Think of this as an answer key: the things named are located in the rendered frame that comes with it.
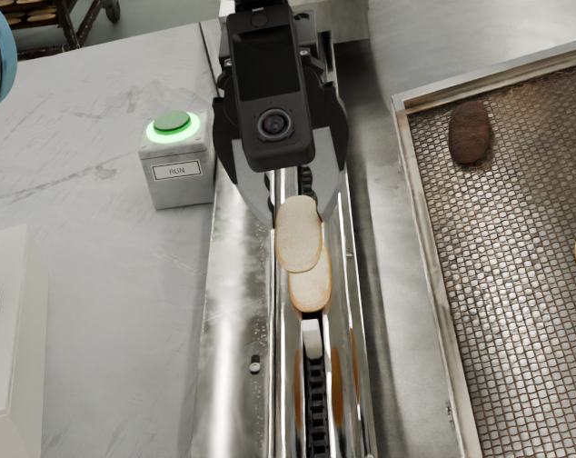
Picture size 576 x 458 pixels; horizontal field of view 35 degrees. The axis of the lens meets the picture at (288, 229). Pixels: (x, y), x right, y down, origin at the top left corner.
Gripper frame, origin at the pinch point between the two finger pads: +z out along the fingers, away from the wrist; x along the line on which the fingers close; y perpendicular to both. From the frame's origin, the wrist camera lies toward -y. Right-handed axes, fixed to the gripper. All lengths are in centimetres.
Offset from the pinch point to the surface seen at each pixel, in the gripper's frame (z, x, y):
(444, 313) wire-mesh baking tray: 4.6, -10.3, -8.0
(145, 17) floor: 93, 68, 271
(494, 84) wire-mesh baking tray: 2.8, -19.4, 21.8
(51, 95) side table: 12, 34, 51
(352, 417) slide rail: 8.8, -2.7, -13.3
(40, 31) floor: 93, 110, 273
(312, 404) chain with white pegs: 9.8, 0.3, -10.7
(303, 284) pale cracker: 7.8, 0.4, 0.9
